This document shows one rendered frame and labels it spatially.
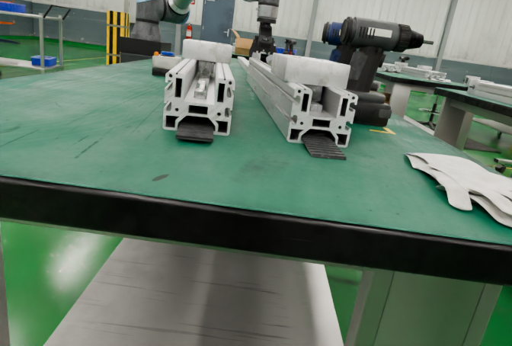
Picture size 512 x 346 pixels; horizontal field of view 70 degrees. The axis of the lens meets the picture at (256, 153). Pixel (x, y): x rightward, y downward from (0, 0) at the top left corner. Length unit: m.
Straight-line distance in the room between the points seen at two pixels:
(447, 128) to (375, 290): 2.47
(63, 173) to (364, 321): 0.39
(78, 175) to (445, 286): 0.44
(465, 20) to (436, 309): 13.42
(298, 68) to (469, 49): 13.36
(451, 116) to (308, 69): 2.33
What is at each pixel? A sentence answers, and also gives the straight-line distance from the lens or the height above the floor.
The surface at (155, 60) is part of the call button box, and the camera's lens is 1.20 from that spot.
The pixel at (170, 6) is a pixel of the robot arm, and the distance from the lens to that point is 2.05.
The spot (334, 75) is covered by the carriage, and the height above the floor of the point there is 0.88.
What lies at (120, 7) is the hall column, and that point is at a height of 1.18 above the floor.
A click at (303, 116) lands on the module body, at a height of 0.82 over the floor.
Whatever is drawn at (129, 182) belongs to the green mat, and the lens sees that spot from 0.37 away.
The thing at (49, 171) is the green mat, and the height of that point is 0.78.
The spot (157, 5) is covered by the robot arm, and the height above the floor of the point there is 1.02.
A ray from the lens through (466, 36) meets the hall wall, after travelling 13.87.
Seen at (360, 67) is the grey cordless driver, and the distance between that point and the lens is 0.84.
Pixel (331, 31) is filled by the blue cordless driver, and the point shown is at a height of 0.97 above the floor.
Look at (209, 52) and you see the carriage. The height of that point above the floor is 0.88.
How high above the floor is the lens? 0.92
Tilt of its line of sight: 17 degrees down
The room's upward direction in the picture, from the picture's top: 8 degrees clockwise
